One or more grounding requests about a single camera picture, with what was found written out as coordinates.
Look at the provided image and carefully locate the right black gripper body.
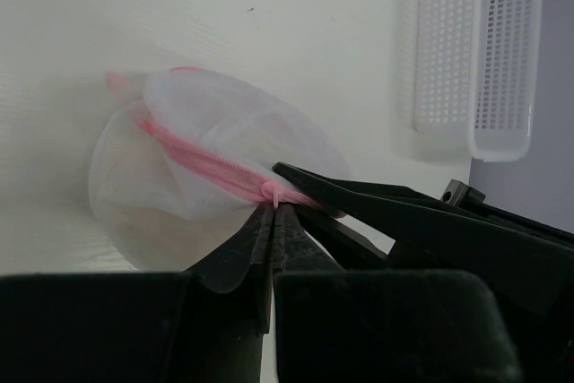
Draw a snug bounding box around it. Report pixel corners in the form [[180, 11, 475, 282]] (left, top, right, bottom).
[[437, 178, 574, 249]]

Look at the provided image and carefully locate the white perforated plastic basket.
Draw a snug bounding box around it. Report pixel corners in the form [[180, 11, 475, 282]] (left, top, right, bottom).
[[396, 0, 543, 162]]

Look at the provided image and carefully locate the white mesh pink-trimmed laundry bag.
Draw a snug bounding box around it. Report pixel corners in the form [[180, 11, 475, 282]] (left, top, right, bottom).
[[89, 67, 351, 271]]

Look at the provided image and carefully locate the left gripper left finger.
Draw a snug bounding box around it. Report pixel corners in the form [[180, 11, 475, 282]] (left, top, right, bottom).
[[1, 205, 274, 382]]

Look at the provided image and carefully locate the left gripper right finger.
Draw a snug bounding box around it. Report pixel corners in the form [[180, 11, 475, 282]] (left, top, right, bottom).
[[273, 205, 523, 382]]

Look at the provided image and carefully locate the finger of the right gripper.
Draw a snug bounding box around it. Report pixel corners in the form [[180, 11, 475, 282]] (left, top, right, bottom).
[[273, 162, 573, 311], [295, 205, 390, 271]]

